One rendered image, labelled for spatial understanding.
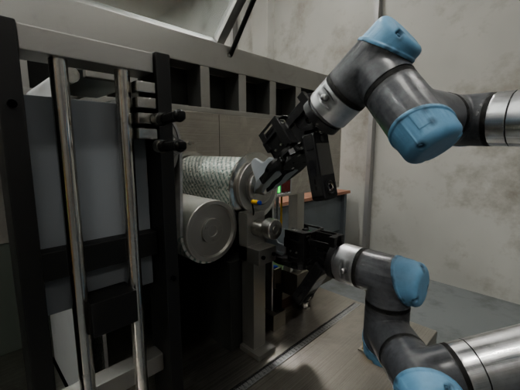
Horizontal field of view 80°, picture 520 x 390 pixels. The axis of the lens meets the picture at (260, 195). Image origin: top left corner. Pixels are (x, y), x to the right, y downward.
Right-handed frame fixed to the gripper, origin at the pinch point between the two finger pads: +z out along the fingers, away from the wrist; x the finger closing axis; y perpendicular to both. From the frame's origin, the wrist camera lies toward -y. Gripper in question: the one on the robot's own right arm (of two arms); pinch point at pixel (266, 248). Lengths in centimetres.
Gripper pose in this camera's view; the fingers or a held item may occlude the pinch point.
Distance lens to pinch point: 76.4
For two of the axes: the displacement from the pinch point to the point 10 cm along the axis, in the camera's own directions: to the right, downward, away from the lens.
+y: 0.0, -9.9, -1.5
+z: -7.1, -1.1, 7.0
